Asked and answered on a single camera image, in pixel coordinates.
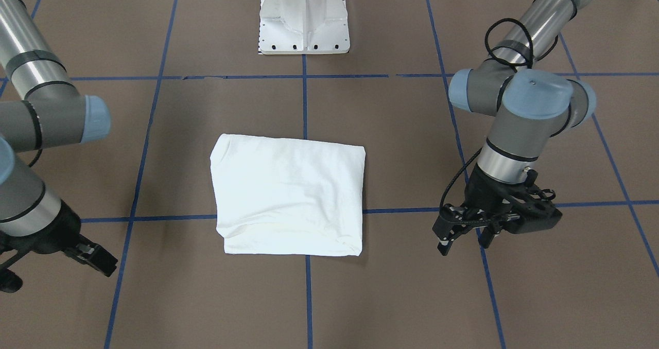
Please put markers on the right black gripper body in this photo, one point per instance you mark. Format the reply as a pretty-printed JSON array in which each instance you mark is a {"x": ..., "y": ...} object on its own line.
[{"x": 57, "y": 229}]

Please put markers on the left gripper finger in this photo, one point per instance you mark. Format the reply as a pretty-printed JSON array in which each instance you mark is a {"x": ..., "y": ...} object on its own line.
[
  {"x": 447, "y": 228},
  {"x": 488, "y": 233}
]

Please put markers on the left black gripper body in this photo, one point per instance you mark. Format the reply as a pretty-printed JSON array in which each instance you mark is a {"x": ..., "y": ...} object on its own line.
[{"x": 484, "y": 190}]

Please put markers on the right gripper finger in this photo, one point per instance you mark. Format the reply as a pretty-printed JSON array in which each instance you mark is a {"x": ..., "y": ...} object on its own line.
[{"x": 97, "y": 257}]

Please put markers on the white long-sleeve printed shirt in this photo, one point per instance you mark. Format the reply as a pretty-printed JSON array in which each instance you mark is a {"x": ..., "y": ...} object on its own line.
[{"x": 283, "y": 196}]

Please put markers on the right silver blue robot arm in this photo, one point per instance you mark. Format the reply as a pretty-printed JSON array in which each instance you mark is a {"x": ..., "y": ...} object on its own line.
[{"x": 50, "y": 112}]

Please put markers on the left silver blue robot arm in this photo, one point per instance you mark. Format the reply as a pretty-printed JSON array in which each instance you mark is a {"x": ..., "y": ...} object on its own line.
[{"x": 529, "y": 106}]

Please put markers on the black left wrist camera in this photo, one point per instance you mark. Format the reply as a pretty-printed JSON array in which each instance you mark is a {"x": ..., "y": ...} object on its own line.
[{"x": 532, "y": 208}]

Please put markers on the white camera stand column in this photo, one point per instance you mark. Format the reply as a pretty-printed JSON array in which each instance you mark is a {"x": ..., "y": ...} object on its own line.
[{"x": 303, "y": 27}]

